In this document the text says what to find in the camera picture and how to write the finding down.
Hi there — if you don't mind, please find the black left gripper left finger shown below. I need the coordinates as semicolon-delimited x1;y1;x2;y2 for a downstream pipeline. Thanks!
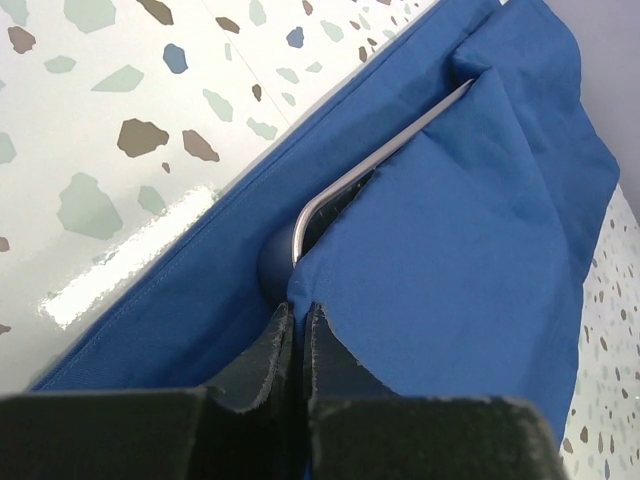
1;303;294;479

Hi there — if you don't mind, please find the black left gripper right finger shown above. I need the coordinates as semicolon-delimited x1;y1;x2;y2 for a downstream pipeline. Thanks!
304;305;566;479

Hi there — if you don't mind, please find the blue surgical drape cloth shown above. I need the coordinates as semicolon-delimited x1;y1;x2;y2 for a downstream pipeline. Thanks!
36;1;619;479

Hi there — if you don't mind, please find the stainless steel instrument tray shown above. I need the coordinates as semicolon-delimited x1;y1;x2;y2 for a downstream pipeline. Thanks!
291;79;475;266

